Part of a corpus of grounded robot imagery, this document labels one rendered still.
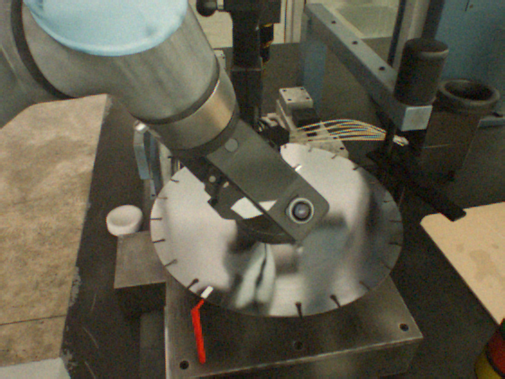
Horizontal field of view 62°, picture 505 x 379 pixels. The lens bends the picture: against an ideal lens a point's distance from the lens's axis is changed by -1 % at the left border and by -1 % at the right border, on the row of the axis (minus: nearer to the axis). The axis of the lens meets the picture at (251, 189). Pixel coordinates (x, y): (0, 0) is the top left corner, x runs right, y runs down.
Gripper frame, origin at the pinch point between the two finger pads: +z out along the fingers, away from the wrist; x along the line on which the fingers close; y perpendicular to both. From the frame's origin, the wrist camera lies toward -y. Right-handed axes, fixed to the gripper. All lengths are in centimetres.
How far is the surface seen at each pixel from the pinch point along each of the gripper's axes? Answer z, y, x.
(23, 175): 116, 159, 65
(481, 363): -4.4, -26.2, -2.6
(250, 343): 6.5, -8.6, 13.0
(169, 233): -0.3, 6.8, 10.7
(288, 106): 31.6, 26.7, -22.3
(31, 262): 96, 98, 75
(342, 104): 60, 31, -42
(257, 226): 1.8, -0.2, 2.3
